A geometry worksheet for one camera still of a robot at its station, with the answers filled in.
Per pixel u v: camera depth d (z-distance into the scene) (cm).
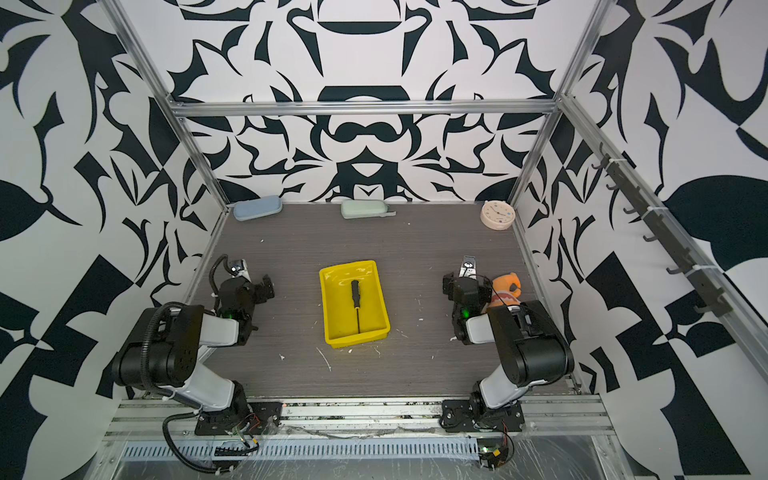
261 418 74
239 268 82
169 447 67
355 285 96
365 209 115
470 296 72
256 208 116
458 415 74
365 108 91
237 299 73
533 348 45
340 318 89
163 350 46
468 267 81
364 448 71
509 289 94
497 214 115
